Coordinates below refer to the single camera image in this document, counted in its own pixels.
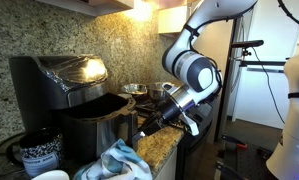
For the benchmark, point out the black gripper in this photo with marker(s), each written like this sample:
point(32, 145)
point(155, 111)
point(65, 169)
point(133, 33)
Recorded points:
point(170, 111)

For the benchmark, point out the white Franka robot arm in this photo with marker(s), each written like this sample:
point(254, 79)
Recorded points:
point(199, 70)

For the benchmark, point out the dark blue robot base platform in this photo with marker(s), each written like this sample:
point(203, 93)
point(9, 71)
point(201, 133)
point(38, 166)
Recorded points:
point(249, 163)

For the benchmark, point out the deep stainless steel pot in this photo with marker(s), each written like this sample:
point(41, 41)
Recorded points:
point(155, 92)

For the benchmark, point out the shallow stainless steel bowl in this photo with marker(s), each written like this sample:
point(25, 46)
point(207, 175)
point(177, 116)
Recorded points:
point(134, 89)

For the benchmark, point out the white base kitchen cabinets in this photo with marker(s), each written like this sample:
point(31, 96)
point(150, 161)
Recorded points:
point(167, 166)

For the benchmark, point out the black electric stove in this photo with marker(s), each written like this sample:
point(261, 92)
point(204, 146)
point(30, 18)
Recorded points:
point(192, 160)

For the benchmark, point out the blue and white dish towel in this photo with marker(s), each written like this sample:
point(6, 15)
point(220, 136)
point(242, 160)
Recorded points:
point(115, 163)

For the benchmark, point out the black coffee machine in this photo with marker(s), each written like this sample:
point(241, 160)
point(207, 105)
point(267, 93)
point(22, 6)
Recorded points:
point(39, 86)

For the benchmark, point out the black camera stand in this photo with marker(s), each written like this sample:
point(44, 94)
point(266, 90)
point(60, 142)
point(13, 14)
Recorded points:
point(227, 83)

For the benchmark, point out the white upper wall cabinets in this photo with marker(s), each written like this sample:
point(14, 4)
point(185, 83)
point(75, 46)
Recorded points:
point(172, 18)

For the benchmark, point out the black stereo camera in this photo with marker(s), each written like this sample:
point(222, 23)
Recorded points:
point(247, 44)

